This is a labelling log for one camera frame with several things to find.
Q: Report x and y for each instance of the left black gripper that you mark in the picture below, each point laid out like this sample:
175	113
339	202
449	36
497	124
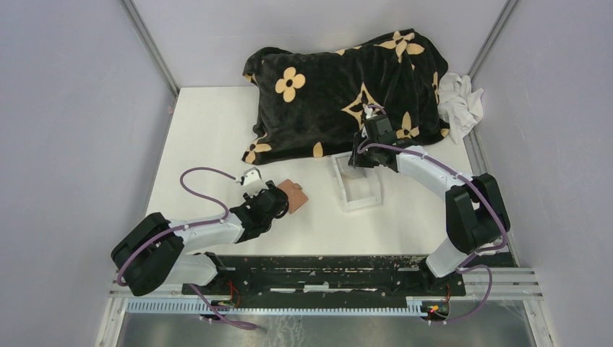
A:
249	200

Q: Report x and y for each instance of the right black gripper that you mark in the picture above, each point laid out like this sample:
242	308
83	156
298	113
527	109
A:
356	160

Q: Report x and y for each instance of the tan leather card holder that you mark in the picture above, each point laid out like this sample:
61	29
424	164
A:
295	194

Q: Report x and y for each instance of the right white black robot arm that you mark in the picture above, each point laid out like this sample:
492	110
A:
476	219

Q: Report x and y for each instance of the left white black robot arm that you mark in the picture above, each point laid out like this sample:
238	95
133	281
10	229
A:
158	252

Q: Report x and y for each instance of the stack of credit cards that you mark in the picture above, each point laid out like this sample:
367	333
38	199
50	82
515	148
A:
349	171

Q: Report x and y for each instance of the white plastic card tray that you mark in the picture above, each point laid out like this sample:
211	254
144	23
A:
356	194

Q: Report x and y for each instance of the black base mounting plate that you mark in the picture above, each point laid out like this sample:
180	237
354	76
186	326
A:
327	282

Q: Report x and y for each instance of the black floral plush blanket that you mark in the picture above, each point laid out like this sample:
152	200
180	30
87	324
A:
312	105

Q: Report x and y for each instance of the white crumpled cloth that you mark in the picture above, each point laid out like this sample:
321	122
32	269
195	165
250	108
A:
460	106

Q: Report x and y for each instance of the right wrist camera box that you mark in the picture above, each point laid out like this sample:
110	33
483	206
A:
373	110

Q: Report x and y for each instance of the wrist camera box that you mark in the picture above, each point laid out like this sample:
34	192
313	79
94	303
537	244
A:
251	178
373	110

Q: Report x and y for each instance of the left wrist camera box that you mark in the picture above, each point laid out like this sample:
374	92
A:
251	178

